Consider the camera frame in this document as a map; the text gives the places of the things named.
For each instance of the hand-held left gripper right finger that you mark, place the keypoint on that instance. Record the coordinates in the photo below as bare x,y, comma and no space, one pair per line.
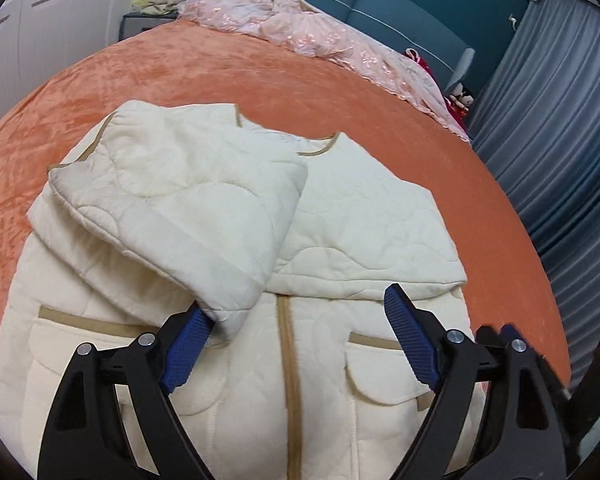
410,340

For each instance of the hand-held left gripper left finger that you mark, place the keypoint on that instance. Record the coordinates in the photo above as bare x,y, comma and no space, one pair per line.
190,340

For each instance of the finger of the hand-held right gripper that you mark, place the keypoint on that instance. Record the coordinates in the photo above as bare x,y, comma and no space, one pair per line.
490,336

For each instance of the cream quilted jacket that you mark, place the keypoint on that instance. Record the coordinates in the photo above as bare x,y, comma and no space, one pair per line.
330,220

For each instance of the grey-blue curtain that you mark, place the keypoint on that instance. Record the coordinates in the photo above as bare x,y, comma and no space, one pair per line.
555,135

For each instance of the small plush toy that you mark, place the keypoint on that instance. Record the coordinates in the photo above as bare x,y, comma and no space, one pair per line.
461,96

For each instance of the grey striped cushion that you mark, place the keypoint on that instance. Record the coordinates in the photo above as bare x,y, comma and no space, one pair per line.
462,67

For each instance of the orange plush blanket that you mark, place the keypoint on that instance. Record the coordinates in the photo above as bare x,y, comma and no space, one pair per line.
180,70

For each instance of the red cloth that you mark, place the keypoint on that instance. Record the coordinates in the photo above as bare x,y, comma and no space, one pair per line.
420,62

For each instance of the grey nightstand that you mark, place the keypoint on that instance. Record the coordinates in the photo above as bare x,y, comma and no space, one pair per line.
140,24

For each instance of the teal padded headboard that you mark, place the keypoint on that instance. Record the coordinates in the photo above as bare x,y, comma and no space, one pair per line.
405,10

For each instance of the pale yellow cloth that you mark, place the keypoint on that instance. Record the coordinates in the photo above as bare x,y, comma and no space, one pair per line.
160,6

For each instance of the white wardrobe doors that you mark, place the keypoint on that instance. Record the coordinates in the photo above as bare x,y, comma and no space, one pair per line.
55,20

